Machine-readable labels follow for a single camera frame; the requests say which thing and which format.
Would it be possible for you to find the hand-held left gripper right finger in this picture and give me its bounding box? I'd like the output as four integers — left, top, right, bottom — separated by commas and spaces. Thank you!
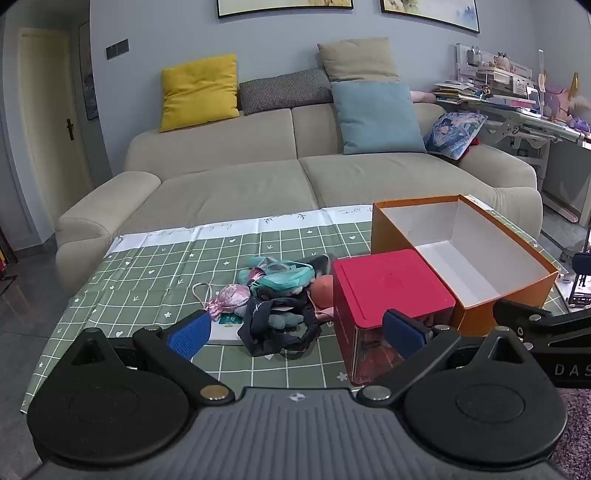
357, 309, 539, 407

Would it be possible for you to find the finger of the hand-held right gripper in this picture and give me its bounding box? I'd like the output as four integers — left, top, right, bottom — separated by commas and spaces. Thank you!
492, 299, 591, 354

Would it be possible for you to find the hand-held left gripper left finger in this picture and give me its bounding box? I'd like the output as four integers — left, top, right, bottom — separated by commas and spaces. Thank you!
60, 310, 234, 406

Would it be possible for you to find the white tissue packet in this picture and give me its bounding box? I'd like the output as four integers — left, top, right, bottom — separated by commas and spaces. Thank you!
208, 314, 245, 346

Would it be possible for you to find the pink tassel charm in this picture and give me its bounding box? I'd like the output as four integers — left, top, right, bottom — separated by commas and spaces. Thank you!
191, 282, 252, 322

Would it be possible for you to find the dark navy cloth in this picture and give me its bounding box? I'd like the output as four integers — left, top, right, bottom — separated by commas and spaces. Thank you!
238, 295, 322, 357

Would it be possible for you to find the peach soft ball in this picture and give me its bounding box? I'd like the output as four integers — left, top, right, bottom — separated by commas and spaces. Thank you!
311, 274, 335, 308

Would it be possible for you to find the orange cardboard box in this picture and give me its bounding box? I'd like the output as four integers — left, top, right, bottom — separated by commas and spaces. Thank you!
372, 195, 559, 337

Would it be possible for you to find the grey-blue plush toy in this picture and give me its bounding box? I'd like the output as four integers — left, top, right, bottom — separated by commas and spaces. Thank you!
267, 308, 305, 332

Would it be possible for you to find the grey face mask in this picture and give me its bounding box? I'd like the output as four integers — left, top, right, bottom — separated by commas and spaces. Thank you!
310, 253, 340, 278

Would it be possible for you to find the teal plush backpack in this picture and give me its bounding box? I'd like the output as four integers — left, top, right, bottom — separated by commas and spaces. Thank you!
238, 256, 317, 301

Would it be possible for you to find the red lidded container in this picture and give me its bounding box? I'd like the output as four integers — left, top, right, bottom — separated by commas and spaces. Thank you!
332, 249, 457, 386

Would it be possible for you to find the purple shaggy rug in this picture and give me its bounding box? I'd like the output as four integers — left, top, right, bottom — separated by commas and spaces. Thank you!
549, 388, 591, 480

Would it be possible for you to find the green checked tablecloth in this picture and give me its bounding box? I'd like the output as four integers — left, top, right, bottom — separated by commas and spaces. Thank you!
19, 205, 573, 414

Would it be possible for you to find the beige sofa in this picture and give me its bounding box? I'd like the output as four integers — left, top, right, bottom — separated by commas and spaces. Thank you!
55, 65, 543, 296

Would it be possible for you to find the white desk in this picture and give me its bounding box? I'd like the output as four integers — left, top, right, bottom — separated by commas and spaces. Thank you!
455, 99, 591, 222

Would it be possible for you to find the printed cartoon cushion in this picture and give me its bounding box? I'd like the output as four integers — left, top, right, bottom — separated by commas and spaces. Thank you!
423, 112, 489, 161

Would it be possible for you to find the blue cushion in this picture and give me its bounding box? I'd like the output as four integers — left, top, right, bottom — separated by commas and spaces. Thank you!
331, 81, 428, 155

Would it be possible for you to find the purple plush toy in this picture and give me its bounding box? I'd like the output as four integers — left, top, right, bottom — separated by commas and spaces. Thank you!
538, 69, 591, 127

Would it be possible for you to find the pile of books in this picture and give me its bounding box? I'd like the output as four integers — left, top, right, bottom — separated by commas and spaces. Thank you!
433, 80, 485, 102

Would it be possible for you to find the yellow cushion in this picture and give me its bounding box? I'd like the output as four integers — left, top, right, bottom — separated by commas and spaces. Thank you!
160, 54, 241, 133

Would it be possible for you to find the white desk shelf organizer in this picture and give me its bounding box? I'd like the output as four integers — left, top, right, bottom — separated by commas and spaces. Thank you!
455, 44, 539, 97

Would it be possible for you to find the cream door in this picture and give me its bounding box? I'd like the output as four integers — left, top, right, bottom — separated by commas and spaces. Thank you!
18, 28, 95, 204

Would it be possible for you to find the grey checked cushion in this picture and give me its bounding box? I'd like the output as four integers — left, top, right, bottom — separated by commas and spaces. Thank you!
239, 68, 334, 116

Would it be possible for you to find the beige cushion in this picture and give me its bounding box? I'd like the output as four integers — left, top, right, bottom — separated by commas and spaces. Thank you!
318, 38, 402, 84

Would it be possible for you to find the framed landscape painting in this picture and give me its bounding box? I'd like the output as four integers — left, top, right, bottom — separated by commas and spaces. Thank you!
379, 0, 481, 34

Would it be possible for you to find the wide framed painting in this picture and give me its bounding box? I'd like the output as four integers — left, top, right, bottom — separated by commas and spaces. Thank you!
217, 0, 355, 19

